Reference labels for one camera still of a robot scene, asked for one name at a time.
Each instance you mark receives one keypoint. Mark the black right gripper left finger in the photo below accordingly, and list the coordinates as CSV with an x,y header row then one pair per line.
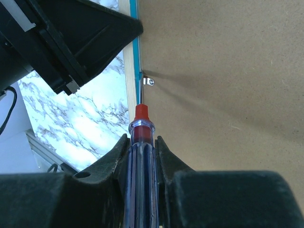
x,y
89,199

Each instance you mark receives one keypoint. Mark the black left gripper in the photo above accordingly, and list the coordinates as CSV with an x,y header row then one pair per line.
x,y
63,40

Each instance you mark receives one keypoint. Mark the blue red screwdriver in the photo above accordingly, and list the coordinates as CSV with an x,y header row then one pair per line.
x,y
141,201

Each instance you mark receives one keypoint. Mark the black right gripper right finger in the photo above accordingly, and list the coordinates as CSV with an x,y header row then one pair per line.
x,y
222,199

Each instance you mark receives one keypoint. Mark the blue picture frame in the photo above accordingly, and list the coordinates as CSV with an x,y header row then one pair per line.
x,y
131,57

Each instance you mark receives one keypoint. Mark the brown frame backing board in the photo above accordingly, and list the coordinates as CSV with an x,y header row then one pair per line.
x,y
229,83

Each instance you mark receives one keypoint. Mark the metal frame clip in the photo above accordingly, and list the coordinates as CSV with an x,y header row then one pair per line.
x,y
148,81

